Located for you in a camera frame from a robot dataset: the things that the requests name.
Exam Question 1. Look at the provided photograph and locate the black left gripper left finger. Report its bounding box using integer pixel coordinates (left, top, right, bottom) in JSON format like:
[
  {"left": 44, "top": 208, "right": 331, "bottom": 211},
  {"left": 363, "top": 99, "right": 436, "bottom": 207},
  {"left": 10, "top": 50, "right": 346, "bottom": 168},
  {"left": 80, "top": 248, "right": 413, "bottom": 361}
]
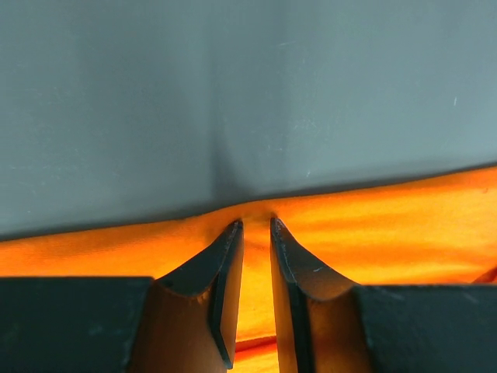
[{"left": 1, "top": 221, "right": 244, "bottom": 372}]

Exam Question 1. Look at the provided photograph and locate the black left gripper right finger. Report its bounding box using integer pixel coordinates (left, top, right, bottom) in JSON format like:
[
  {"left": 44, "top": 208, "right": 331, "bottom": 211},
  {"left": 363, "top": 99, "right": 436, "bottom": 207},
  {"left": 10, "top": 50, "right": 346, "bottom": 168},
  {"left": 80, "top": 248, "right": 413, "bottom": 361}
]
[{"left": 270, "top": 218, "right": 496, "bottom": 372}]

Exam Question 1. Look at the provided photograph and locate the orange t shirt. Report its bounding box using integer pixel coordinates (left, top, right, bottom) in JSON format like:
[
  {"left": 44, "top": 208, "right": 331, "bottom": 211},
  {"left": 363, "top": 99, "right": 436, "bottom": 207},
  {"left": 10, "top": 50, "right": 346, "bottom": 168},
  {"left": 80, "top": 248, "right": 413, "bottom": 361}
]
[{"left": 1, "top": 167, "right": 496, "bottom": 372}]

